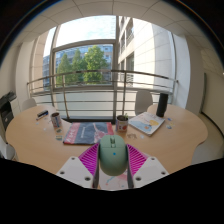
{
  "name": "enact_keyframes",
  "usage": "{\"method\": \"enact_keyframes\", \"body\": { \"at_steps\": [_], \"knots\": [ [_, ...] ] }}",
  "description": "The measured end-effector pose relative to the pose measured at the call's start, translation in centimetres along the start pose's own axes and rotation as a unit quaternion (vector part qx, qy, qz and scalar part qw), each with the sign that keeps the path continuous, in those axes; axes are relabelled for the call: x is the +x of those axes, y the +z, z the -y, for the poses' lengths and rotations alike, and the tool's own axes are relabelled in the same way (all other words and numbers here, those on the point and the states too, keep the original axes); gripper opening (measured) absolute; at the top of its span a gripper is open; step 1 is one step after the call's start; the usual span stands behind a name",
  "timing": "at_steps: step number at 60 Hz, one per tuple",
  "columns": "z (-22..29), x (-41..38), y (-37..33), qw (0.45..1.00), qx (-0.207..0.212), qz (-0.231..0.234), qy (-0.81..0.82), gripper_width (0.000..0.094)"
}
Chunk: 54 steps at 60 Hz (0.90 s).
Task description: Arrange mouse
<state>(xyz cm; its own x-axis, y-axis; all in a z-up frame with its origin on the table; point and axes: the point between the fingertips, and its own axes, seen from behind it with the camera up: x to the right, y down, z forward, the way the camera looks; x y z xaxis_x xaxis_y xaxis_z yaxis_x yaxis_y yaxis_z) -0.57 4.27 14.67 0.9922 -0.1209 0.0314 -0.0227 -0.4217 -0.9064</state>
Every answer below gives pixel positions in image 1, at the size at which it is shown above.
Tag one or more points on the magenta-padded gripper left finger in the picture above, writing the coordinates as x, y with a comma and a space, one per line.
88, 160

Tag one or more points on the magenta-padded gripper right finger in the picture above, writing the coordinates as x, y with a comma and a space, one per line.
136, 161

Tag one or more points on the mint green computer mouse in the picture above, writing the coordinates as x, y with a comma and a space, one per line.
113, 156

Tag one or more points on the round white pink mouse pad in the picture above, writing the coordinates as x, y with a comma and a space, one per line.
113, 182

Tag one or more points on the red and dark magazine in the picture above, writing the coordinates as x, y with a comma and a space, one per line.
87, 133

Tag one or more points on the teal sticker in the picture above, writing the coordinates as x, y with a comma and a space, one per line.
59, 137

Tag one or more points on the light blue illustrated book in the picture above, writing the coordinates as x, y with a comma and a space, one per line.
146, 123

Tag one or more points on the printed cup with plant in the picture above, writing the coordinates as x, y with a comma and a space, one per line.
122, 124

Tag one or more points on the printed white red can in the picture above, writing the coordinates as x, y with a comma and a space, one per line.
56, 120

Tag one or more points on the black cylindrical speaker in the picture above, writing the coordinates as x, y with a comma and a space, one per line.
162, 105

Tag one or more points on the dark blue stapler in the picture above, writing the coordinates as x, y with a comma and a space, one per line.
42, 114

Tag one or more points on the metal balcony railing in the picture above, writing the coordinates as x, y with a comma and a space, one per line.
86, 87

